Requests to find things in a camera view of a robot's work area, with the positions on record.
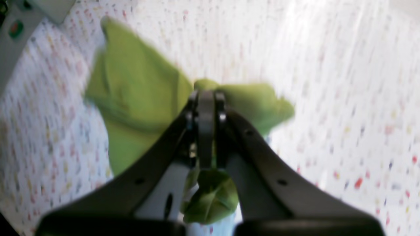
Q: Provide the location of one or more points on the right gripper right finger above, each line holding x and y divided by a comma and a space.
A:
274, 199

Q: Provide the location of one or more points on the green t-shirt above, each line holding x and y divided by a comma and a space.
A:
139, 94

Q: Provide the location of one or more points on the terrazzo patterned tablecloth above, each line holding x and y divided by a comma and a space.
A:
351, 68

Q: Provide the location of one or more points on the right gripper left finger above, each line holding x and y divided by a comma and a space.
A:
142, 201

